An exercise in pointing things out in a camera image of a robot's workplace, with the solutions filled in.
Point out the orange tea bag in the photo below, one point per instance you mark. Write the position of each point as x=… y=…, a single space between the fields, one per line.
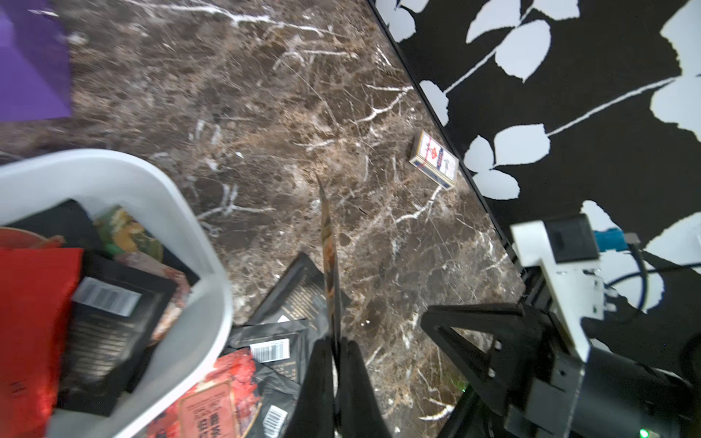
x=36 y=290

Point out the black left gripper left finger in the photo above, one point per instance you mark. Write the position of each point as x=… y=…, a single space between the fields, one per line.
x=314 y=413

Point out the white plastic storage box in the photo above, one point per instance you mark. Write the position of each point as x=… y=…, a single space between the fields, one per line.
x=99 y=180

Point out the green label tea bag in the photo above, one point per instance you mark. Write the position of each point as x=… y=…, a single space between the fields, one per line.
x=331 y=271

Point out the black barcode tea bag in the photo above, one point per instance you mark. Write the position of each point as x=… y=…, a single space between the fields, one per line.
x=282 y=347
x=113 y=313

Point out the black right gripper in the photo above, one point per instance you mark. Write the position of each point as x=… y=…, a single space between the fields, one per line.
x=541 y=371

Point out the black tea bag right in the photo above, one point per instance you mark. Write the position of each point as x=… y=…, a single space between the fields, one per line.
x=298 y=295

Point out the red round label tea bag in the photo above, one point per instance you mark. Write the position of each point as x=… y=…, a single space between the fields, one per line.
x=240 y=397

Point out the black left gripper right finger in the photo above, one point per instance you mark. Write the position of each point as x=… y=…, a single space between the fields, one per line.
x=359 y=413

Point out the purple metronome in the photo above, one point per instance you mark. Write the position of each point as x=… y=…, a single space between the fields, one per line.
x=35 y=70

